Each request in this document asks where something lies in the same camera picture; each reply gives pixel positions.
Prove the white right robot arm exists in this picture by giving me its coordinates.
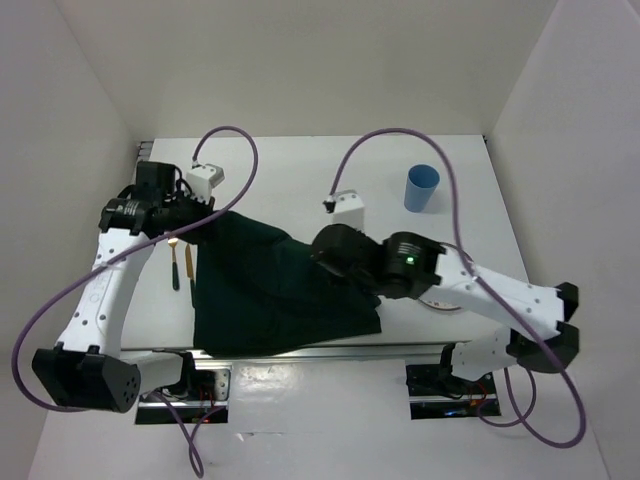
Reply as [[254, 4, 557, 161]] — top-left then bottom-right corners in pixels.
[[311, 224, 580, 392]]

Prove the gold knife dark handle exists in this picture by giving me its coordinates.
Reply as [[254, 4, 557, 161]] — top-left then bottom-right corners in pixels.
[[185, 244, 196, 307]]

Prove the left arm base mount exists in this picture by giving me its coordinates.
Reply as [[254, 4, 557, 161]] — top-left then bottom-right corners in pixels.
[[135, 351, 231, 426]]

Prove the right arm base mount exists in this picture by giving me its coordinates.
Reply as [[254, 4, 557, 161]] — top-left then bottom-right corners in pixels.
[[405, 364, 501, 420]]

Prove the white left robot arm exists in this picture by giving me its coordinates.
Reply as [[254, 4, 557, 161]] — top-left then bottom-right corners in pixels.
[[31, 162, 224, 413]]

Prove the dark green cloth placemat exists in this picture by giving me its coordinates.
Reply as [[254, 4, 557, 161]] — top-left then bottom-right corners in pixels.
[[193, 212, 381, 357]]

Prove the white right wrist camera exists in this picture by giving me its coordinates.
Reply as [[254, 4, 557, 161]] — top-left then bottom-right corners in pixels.
[[323, 189, 365, 231]]

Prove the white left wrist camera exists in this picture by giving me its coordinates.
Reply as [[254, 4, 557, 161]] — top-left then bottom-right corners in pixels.
[[186, 162, 225, 203]]

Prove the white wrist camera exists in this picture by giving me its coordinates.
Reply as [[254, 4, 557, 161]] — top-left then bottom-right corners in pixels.
[[186, 162, 225, 203], [323, 189, 365, 231]]

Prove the gold fork dark handle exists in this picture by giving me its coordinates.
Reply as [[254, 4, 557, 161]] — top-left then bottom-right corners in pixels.
[[168, 237, 180, 291]]

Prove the white plate orange sunburst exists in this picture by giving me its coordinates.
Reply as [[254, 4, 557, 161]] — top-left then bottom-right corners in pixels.
[[416, 298, 465, 315]]

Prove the blue plastic cup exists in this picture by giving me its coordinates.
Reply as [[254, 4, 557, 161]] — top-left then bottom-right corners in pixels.
[[404, 164, 440, 213]]

